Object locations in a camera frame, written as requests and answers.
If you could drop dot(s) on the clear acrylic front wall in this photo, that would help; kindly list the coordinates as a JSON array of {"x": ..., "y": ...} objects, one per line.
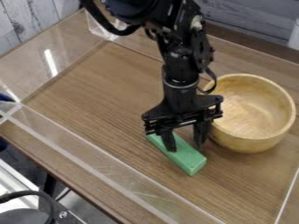
[{"x": 127, "y": 163}]

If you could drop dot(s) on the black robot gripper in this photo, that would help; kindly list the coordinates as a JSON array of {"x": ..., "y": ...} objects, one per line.
[{"x": 182, "y": 108}]

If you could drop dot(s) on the green rectangular block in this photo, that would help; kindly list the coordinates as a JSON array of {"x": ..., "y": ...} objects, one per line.
[{"x": 187, "y": 158}]

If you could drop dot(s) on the clear acrylic corner bracket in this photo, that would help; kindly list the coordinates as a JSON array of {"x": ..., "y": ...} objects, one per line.
[{"x": 97, "y": 30}]

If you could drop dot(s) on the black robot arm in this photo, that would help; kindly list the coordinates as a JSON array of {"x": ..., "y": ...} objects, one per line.
[{"x": 175, "y": 25}]

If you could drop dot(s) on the blue object at left edge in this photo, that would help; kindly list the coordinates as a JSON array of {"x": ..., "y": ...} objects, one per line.
[{"x": 5, "y": 98}]

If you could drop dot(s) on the light wooden bowl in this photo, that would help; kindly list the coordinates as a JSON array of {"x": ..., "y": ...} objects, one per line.
[{"x": 258, "y": 113}]

